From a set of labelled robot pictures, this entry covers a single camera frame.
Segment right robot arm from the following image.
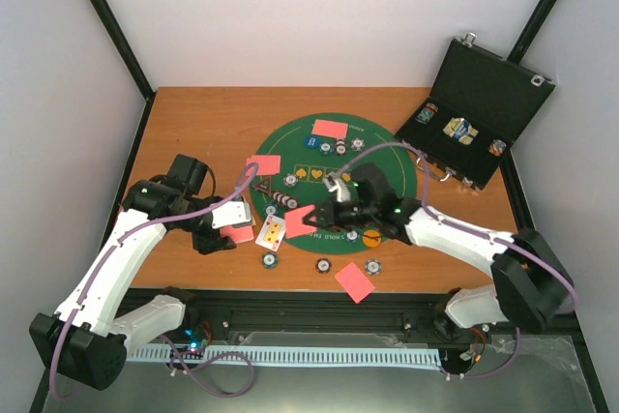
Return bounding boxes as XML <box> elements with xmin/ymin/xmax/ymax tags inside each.
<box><xmin>303</xmin><ymin>163</ymin><xmax>575</xmax><ymax>334</ymax></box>

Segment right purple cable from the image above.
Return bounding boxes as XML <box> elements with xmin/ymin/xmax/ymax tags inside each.
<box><xmin>338</xmin><ymin>141</ymin><xmax>579</xmax><ymax>381</ymax></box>

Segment chips in case slot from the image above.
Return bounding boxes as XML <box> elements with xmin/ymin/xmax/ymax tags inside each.
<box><xmin>487</xmin><ymin>139</ymin><xmax>507</xmax><ymax>158</ymax></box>
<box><xmin>415</xmin><ymin>103</ymin><xmax>438</xmax><ymax>124</ymax></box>

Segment black red poker chip stack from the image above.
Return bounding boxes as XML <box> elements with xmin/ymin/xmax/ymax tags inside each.
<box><xmin>315</xmin><ymin>258</ymin><xmax>332</xmax><ymax>274</ymax></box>

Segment blue card deck in case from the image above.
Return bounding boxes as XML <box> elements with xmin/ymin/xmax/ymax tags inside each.
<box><xmin>443</xmin><ymin>117</ymin><xmax>479</xmax><ymax>146</ymax></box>

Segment red-backed card bottom edge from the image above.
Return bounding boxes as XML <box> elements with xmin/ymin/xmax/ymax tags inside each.
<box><xmin>335</xmin><ymin>262</ymin><xmax>375</xmax><ymax>304</ymax></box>

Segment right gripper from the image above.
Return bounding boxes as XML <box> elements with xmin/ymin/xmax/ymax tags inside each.
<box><xmin>303</xmin><ymin>195</ymin><xmax>377</xmax><ymax>233</ymax></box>

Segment blue small blind button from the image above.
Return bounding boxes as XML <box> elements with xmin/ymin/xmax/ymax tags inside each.
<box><xmin>304</xmin><ymin>134</ymin><xmax>322</xmax><ymax>150</ymax></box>

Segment light blue chip top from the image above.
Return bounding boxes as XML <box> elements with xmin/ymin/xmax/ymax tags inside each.
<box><xmin>350</xmin><ymin>138</ymin><xmax>365</xmax><ymax>152</ymax></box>

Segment black aluminium frame rail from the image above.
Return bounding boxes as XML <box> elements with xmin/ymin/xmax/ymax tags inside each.
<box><xmin>116</xmin><ymin>287</ymin><xmax>449</xmax><ymax>346</ymax></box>

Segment black red chip top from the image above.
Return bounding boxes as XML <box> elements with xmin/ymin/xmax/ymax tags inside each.
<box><xmin>335</xmin><ymin>138</ymin><xmax>348</xmax><ymax>156</ymax></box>

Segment light blue cable duct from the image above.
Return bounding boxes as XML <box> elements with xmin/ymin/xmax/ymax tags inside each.
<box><xmin>130</xmin><ymin>341</ymin><xmax>444</xmax><ymax>369</ymax></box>

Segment face-up red king card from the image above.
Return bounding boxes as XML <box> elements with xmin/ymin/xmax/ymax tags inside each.
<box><xmin>255</xmin><ymin>215</ymin><xmax>285</xmax><ymax>251</ymax></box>

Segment red-backed playing card deck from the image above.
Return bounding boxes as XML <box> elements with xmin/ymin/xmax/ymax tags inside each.
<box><xmin>220</xmin><ymin>224</ymin><xmax>254</xmax><ymax>244</ymax></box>

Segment orange big blind button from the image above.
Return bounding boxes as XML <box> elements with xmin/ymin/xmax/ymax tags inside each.
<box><xmin>362</xmin><ymin>229</ymin><xmax>383</xmax><ymax>248</ymax></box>

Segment chips in case right slot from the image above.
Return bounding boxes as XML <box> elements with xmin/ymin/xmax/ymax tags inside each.
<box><xmin>487</xmin><ymin>139</ymin><xmax>507</xmax><ymax>158</ymax></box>

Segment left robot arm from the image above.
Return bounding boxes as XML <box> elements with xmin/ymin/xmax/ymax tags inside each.
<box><xmin>29</xmin><ymin>155</ymin><xmax>251</xmax><ymax>393</ymax></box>

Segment light blue poker chip stack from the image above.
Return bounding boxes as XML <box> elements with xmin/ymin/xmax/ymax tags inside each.
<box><xmin>365</xmin><ymin>259</ymin><xmax>382</xmax><ymax>276</ymax></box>

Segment black poker case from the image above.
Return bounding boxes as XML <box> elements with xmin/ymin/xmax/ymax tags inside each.
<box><xmin>396</xmin><ymin>35</ymin><xmax>556</xmax><ymax>190</ymax></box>

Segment round green poker mat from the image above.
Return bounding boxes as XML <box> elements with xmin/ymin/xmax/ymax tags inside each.
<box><xmin>251</xmin><ymin>113</ymin><xmax>396</xmax><ymax>255</ymax></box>

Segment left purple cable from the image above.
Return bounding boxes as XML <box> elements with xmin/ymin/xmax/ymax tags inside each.
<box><xmin>49</xmin><ymin>161</ymin><xmax>262</xmax><ymax>398</ymax></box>

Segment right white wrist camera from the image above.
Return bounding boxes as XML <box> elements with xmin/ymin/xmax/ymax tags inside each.
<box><xmin>322</xmin><ymin>173</ymin><xmax>351</xmax><ymax>203</ymax></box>

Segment spread black red chips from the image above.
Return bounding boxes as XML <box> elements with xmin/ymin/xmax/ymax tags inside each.
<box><xmin>272</xmin><ymin>191</ymin><xmax>299</xmax><ymax>210</ymax></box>

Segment chips in case left slot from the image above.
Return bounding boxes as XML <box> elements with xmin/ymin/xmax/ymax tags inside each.
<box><xmin>415</xmin><ymin>103</ymin><xmax>438</xmax><ymax>124</ymax></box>

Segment black triangular all-in marker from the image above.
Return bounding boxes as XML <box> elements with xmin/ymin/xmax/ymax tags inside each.
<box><xmin>251</xmin><ymin>176</ymin><xmax>273</xmax><ymax>196</ymax></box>

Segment purple cable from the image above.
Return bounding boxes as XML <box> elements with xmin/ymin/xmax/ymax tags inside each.
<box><xmin>338</xmin><ymin>141</ymin><xmax>579</xmax><ymax>381</ymax></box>
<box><xmin>49</xmin><ymin>161</ymin><xmax>262</xmax><ymax>398</ymax></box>

